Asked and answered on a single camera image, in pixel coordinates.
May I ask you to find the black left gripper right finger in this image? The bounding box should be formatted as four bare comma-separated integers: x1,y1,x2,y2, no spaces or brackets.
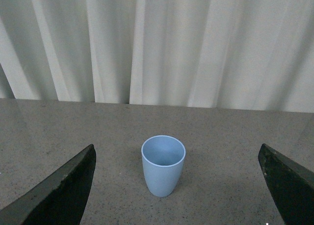
258,144,314,225

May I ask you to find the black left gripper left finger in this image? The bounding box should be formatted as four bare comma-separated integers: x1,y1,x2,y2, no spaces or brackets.
0,145,96,225

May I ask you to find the light blue plastic cup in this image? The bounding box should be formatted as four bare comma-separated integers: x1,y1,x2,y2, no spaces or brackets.
141,135,186,197

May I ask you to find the white curtain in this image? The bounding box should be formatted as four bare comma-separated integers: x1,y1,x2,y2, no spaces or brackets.
0,0,314,112

